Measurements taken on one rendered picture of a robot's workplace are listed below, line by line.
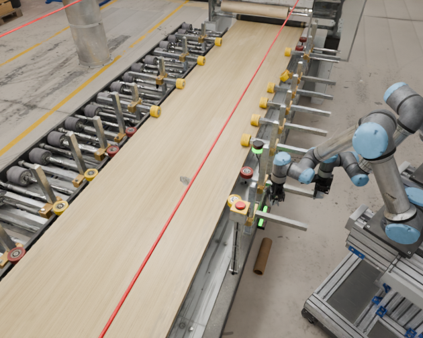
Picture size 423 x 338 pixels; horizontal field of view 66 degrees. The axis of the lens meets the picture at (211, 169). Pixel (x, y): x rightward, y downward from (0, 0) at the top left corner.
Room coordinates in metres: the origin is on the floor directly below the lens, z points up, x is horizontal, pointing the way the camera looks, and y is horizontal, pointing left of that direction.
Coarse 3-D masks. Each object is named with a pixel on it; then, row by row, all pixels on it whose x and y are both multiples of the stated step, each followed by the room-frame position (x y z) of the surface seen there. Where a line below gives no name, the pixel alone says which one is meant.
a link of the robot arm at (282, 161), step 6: (276, 156) 1.15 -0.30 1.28; (282, 156) 1.14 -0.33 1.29; (288, 156) 1.14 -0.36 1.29; (276, 162) 1.13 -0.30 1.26; (282, 162) 1.11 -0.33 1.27; (288, 162) 1.12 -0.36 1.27; (276, 168) 1.12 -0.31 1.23; (282, 168) 1.11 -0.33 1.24; (276, 174) 1.12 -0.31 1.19; (282, 174) 1.11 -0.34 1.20
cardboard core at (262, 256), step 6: (264, 240) 1.52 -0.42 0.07; (270, 240) 1.51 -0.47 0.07; (264, 246) 1.45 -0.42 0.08; (270, 246) 1.47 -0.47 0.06; (258, 252) 1.42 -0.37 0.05; (264, 252) 1.40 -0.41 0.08; (258, 258) 1.35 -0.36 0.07; (264, 258) 1.35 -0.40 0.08; (258, 264) 1.29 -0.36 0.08; (264, 264) 1.30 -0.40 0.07; (258, 270) 1.28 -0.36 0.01; (264, 270) 1.26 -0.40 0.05
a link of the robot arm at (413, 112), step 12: (420, 96) 1.27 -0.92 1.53; (408, 108) 1.22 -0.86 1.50; (420, 108) 1.20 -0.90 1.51; (408, 120) 1.18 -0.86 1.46; (420, 120) 1.17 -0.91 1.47; (396, 132) 1.18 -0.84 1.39; (408, 132) 1.16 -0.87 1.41; (396, 144) 1.16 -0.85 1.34; (348, 168) 1.22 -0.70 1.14; (360, 168) 1.17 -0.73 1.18; (360, 180) 1.13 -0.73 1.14
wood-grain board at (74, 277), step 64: (256, 64) 2.92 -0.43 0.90; (192, 128) 1.90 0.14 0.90; (256, 128) 1.90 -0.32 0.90; (128, 192) 1.27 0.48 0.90; (192, 192) 1.27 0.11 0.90; (64, 256) 0.85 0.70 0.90; (128, 256) 0.85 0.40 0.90; (192, 256) 0.85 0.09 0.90; (0, 320) 0.55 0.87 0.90; (64, 320) 0.55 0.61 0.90; (128, 320) 0.55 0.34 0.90
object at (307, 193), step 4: (252, 176) 1.44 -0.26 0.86; (244, 180) 1.43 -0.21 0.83; (248, 180) 1.42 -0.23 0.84; (252, 180) 1.42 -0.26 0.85; (256, 180) 1.41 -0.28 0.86; (268, 180) 1.41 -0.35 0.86; (268, 184) 1.38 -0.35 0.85; (284, 184) 1.37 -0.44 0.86; (284, 188) 1.35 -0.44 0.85; (288, 188) 1.34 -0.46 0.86; (292, 188) 1.34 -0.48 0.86; (296, 188) 1.34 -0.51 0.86; (300, 188) 1.34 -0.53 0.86; (292, 192) 1.33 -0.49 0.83; (296, 192) 1.32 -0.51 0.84; (300, 192) 1.32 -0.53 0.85; (304, 192) 1.31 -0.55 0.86; (308, 192) 1.31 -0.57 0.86; (312, 192) 1.31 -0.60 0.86; (308, 196) 1.30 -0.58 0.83; (312, 196) 1.29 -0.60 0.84
